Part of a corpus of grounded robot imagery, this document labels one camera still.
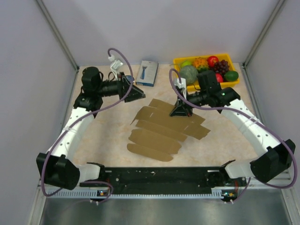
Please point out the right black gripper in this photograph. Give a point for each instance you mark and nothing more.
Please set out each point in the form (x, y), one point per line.
(182, 108)

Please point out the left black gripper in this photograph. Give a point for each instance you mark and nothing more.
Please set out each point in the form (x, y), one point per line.
(126, 84)

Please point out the brown cardboard paper box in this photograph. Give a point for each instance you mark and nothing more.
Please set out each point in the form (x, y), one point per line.
(158, 135)

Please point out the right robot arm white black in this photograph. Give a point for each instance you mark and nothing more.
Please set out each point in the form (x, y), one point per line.
(274, 155)

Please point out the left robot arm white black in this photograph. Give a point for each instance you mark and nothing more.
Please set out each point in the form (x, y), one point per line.
(55, 166)

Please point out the yellow masking tape roll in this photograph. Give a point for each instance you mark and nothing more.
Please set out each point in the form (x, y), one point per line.
(130, 78)

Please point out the razor in blue package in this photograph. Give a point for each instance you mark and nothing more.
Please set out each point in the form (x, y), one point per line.
(147, 73)

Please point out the green round melon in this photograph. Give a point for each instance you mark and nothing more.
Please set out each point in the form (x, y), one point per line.
(189, 73)

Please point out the small green apple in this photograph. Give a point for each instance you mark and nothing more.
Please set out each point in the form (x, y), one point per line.
(186, 63)

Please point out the red apple front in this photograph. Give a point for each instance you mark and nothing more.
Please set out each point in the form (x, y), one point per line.
(219, 78)

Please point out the red apple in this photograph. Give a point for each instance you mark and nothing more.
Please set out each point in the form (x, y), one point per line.
(211, 60)
(219, 78)

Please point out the red apple back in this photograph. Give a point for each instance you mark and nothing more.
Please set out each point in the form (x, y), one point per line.
(211, 60)

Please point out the dark purple grape bunch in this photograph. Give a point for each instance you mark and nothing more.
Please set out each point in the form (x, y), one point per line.
(221, 67)

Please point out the green avocado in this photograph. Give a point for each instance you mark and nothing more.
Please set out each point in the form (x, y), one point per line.
(231, 76)

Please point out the yellow plastic bin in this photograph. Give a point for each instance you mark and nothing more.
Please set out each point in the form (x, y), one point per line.
(207, 79)

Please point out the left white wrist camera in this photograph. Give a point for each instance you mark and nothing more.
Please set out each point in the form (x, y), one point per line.
(115, 65)

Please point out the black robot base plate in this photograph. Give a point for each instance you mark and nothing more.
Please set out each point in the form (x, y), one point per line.
(165, 180)

